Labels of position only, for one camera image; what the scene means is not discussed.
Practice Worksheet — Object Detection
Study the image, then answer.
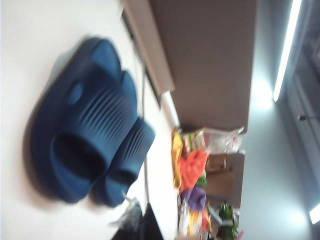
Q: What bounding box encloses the clear plastic bag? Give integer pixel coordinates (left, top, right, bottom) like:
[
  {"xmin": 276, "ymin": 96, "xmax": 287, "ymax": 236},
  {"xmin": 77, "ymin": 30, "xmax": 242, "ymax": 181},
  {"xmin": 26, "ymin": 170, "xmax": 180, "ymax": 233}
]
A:
[{"xmin": 191, "ymin": 126, "xmax": 245, "ymax": 154}]

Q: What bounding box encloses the orange plastic bag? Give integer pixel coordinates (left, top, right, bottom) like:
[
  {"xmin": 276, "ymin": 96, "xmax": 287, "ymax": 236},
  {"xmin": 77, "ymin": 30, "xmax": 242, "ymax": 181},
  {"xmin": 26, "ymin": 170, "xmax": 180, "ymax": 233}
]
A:
[{"xmin": 177, "ymin": 149, "xmax": 210, "ymax": 192}]

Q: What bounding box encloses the ceiling light strip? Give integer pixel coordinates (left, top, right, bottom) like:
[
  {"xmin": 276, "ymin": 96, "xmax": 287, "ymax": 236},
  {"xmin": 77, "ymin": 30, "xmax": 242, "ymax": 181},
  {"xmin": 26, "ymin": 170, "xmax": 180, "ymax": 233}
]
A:
[
  {"xmin": 272, "ymin": 0, "xmax": 303, "ymax": 103},
  {"xmin": 309, "ymin": 204, "xmax": 320, "ymax": 226}
]

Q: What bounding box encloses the green leafy item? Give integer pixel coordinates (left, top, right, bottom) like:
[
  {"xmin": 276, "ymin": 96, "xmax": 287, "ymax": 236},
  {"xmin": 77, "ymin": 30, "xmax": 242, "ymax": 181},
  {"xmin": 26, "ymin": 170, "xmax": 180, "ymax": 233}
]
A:
[{"xmin": 216, "ymin": 201, "xmax": 239, "ymax": 236}]

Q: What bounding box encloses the beige cable slot flap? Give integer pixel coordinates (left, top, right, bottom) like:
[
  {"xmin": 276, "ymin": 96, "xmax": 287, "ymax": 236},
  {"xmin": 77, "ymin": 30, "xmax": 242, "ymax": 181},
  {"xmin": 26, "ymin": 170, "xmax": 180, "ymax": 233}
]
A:
[{"xmin": 121, "ymin": 0, "xmax": 176, "ymax": 102}]

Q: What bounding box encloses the brown cardboard box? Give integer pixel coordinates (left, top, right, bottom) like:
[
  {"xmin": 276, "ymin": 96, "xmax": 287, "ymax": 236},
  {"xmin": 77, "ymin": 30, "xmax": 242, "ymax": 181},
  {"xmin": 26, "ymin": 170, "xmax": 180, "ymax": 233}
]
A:
[{"xmin": 205, "ymin": 152, "xmax": 246, "ymax": 209}]

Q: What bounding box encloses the black pendant lamp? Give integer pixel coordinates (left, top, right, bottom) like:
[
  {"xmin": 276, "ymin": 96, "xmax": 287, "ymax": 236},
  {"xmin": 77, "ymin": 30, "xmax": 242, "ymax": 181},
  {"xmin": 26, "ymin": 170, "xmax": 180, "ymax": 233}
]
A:
[{"xmin": 296, "ymin": 114, "xmax": 317, "ymax": 124}]

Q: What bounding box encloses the yellow plastic object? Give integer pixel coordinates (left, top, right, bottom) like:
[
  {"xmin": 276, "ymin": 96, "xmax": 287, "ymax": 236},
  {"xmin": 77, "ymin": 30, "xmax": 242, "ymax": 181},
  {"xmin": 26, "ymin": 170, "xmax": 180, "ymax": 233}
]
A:
[{"xmin": 171, "ymin": 128, "xmax": 186, "ymax": 189}]

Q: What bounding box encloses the brown desk divider panel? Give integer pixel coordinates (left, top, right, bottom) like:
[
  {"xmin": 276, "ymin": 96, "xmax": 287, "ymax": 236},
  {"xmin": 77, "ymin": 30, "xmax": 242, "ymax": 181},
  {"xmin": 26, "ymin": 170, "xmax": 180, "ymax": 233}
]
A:
[{"xmin": 149, "ymin": 0, "xmax": 260, "ymax": 133}]

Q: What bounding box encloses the blue foam slipper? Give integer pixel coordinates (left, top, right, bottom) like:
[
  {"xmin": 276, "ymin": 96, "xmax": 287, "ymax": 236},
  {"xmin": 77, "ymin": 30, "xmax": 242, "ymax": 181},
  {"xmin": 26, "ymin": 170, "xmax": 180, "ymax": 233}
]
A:
[
  {"xmin": 92, "ymin": 69, "xmax": 156, "ymax": 208},
  {"xmin": 23, "ymin": 36, "xmax": 141, "ymax": 205}
]

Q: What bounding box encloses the purple soft item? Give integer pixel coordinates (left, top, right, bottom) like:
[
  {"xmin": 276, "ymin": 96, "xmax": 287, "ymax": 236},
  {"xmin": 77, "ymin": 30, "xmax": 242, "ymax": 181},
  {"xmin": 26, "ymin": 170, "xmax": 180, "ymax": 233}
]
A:
[{"xmin": 180, "ymin": 184, "xmax": 207, "ymax": 212}]

